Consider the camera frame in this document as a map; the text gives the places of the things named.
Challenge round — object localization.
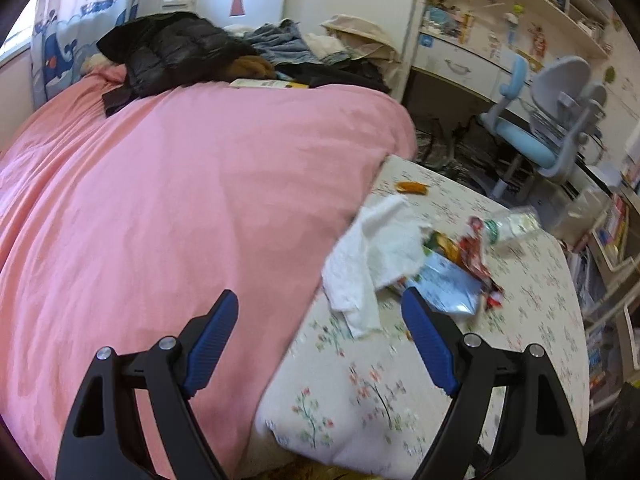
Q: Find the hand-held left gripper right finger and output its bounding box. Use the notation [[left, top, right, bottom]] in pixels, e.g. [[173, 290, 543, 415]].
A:
[[401, 287, 586, 480]]

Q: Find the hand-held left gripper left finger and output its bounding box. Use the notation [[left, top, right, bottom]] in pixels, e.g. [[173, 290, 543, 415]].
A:
[[55, 290, 239, 480]]

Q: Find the silver blue foil packet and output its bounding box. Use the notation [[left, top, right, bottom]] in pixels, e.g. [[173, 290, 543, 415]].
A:
[[390, 252, 483, 317]]

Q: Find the yellow green snack wrapper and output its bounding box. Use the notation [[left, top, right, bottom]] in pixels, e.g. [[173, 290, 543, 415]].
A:
[[422, 230, 462, 264]]

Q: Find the red snack wrapper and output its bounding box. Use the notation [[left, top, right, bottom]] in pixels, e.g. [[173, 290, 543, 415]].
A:
[[459, 216, 506, 311]]

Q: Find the white tissue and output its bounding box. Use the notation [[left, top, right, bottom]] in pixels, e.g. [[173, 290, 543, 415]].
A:
[[321, 195, 433, 339]]

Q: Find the clear plastic bottle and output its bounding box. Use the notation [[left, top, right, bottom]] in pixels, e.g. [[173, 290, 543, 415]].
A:
[[482, 206, 543, 253]]

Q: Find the floral cloth covered table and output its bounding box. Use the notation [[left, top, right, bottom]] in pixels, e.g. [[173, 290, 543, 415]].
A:
[[255, 154, 591, 471]]

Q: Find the pink duvet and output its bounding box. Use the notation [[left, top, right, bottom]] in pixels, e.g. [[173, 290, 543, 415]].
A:
[[0, 67, 418, 480]]

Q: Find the white rolling cart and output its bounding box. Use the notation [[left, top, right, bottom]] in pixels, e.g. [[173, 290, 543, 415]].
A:
[[585, 280, 640, 411]]

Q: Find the clear plastic bag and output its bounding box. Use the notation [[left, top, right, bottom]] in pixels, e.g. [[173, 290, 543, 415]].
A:
[[550, 187, 610, 246]]

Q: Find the white book rack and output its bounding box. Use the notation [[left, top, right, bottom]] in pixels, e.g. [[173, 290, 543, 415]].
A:
[[565, 187, 635, 311]]

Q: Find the blue grey desk chair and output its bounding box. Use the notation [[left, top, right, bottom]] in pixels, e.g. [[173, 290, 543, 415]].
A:
[[477, 55, 608, 201]]

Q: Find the yellow book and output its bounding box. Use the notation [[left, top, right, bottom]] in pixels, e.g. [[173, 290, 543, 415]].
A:
[[229, 77, 309, 92]]

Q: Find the black cloth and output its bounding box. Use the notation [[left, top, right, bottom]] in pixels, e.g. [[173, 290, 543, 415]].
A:
[[275, 57, 392, 94]]

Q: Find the white desk drawer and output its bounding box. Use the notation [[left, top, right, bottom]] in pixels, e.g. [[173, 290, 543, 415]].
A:
[[412, 30, 506, 101]]

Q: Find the brown cloth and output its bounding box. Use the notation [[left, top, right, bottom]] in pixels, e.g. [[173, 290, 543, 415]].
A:
[[227, 55, 277, 81]]

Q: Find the black down jacket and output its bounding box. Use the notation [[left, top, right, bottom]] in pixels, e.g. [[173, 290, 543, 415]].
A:
[[96, 11, 261, 118]]

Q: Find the beige cloth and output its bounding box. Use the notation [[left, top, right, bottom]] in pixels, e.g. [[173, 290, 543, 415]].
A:
[[320, 14, 401, 61]]

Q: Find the whale print curtain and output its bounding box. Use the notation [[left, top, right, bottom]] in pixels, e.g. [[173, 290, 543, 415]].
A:
[[30, 0, 168, 111]]

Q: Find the white wall shelf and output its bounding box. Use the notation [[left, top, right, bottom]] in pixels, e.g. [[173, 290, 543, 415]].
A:
[[425, 0, 621, 61]]

